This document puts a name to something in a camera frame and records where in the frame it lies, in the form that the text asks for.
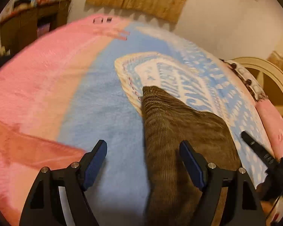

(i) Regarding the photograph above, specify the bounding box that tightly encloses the brown wooden desk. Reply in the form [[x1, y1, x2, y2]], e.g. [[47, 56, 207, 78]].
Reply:
[[0, 0, 72, 55]]

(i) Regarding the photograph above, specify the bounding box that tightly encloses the brown knit sweater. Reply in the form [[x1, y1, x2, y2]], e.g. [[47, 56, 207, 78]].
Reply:
[[141, 85, 242, 226]]

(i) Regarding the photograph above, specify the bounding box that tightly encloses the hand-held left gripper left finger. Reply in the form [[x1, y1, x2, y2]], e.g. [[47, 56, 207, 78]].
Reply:
[[19, 140, 108, 226]]

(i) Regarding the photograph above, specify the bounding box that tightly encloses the cream headboard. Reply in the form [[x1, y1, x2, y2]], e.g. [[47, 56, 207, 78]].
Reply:
[[231, 56, 283, 129]]

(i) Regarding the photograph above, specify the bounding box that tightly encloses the pink pillow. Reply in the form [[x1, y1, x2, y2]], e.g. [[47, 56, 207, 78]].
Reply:
[[255, 99, 283, 161]]

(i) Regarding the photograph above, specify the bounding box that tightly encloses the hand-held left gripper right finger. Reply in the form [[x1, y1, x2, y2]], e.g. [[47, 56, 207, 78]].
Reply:
[[179, 140, 267, 226]]

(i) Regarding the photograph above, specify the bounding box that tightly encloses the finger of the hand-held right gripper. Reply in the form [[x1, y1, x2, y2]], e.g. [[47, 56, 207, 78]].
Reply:
[[241, 131, 278, 170]]

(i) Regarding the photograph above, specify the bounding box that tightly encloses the patterned pillow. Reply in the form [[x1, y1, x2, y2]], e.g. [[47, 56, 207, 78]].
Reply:
[[219, 59, 270, 103]]

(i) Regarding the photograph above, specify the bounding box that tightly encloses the pink and blue printed blanket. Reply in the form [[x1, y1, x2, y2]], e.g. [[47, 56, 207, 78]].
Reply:
[[0, 14, 276, 226]]

